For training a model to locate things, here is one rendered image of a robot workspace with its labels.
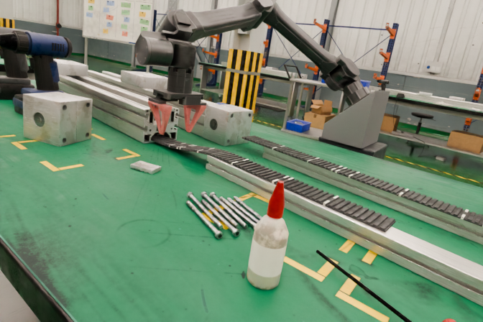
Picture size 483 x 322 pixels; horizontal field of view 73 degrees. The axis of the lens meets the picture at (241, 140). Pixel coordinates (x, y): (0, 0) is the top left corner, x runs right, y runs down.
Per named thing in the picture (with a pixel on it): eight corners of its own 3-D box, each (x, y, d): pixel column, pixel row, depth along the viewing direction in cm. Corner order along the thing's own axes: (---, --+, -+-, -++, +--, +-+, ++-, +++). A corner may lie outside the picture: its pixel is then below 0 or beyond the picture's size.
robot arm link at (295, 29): (267, -18, 107) (249, 5, 114) (258, -2, 97) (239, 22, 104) (359, 67, 119) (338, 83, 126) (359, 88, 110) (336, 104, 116)
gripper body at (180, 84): (152, 96, 74) (154, 63, 72) (187, 97, 82) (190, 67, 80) (168, 102, 70) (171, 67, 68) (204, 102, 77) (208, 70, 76)
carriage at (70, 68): (88, 83, 121) (88, 65, 120) (55, 82, 113) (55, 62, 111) (70, 77, 131) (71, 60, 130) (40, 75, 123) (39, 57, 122)
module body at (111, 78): (226, 134, 100) (231, 107, 98) (202, 137, 93) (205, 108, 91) (107, 90, 151) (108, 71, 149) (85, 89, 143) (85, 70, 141)
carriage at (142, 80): (169, 96, 119) (171, 78, 118) (142, 96, 111) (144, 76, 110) (146, 89, 129) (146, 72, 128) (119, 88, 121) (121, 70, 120)
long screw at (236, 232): (240, 236, 44) (241, 229, 44) (233, 237, 44) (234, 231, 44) (205, 203, 53) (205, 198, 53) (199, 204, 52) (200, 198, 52)
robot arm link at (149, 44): (186, 11, 74) (170, 37, 80) (138, 0, 66) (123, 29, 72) (203, 53, 70) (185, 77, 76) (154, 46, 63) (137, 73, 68)
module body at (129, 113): (176, 139, 86) (179, 108, 84) (142, 143, 79) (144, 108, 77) (62, 88, 137) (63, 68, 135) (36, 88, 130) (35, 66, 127)
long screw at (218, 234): (223, 238, 43) (223, 231, 43) (215, 240, 43) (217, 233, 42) (190, 204, 52) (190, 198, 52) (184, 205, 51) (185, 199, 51)
